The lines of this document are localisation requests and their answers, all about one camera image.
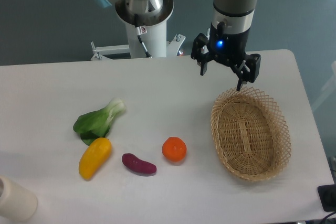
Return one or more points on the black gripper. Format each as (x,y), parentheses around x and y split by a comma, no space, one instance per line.
(228,50)

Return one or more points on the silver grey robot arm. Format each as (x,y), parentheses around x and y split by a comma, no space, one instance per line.
(229,16)

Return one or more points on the yellow mango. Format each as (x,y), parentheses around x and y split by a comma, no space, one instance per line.
(94,157)

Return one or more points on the woven wicker basket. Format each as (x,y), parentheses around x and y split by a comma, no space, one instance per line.
(250,134)

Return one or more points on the orange tangerine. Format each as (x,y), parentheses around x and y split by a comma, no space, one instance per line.
(174,149)

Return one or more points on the purple sweet potato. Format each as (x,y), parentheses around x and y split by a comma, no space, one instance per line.
(137,165)

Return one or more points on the green bok choy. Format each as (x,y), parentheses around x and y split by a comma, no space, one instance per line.
(96,124)

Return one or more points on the black device at table edge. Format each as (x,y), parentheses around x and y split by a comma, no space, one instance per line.
(327,197)

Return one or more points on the cream cylindrical roll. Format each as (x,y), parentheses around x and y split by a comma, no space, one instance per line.
(17,202)

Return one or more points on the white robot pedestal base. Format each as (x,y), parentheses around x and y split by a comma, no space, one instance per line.
(145,24)

